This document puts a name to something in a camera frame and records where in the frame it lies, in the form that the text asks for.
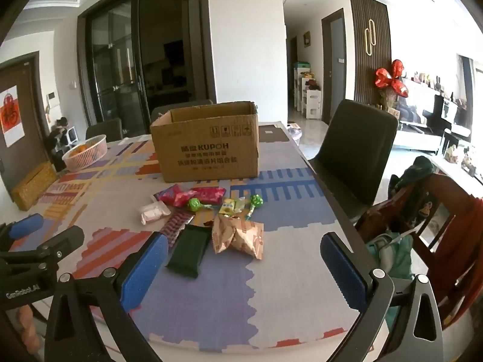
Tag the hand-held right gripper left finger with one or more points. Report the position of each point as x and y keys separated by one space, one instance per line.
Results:
x=145 y=271

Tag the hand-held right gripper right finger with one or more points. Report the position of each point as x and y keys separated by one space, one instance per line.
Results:
x=341 y=267

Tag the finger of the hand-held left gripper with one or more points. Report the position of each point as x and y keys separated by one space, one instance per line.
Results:
x=60 y=239
x=26 y=226

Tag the dark green snack packet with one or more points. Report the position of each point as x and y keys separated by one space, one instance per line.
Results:
x=188 y=252

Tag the pink and blue snack packet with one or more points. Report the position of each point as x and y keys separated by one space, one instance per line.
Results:
x=175 y=197

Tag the beige printed snack packet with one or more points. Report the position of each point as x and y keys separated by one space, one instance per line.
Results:
x=249 y=239
x=223 y=235

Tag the yellow green snack packet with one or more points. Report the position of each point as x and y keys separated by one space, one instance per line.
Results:
x=227 y=207

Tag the green lollipop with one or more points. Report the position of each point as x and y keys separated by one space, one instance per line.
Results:
x=195 y=203
x=256 y=200

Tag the brown cardboard box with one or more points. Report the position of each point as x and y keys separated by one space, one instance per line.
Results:
x=207 y=151

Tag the person's left hand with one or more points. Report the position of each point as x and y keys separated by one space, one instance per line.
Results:
x=28 y=328

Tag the gold patterned box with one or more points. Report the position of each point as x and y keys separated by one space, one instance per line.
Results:
x=34 y=184

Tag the teal bag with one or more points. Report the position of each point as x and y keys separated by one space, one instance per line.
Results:
x=394 y=260

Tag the red white snack packet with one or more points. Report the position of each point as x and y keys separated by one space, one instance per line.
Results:
x=175 y=226

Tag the colourful printed table mat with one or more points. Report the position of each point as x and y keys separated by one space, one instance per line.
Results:
x=286 y=203

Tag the white basket of oranges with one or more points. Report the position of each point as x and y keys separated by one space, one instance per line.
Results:
x=90 y=156

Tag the pile of oranges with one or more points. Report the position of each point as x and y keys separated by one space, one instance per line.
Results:
x=81 y=148

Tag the red pink snack packet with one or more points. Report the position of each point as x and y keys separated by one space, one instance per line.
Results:
x=209 y=195

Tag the red and white door poster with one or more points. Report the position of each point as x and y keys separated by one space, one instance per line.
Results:
x=11 y=117

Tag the red wooden chair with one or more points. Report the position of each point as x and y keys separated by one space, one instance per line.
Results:
x=449 y=233

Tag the dark green cloth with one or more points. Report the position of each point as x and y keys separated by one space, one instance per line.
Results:
x=415 y=169

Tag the brown entrance door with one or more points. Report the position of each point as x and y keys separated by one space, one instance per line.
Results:
x=28 y=94

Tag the clear plastic container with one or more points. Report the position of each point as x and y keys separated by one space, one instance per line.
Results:
x=294 y=132

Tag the white sideboard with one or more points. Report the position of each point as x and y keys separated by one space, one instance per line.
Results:
x=415 y=139

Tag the white storage cabinet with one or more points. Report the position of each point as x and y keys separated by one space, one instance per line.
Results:
x=311 y=100

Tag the black television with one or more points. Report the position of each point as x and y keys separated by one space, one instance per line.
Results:
x=447 y=115

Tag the black glass sliding door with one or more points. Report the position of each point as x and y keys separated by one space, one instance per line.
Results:
x=124 y=64

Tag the red foil flower balloon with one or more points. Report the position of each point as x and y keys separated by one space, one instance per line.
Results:
x=390 y=79

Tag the grey room door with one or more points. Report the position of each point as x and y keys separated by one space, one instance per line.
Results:
x=337 y=64

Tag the small framed wall picture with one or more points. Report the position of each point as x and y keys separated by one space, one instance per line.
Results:
x=306 y=39

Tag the gold loop wall ornament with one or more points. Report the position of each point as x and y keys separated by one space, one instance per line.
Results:
x=369 y=37

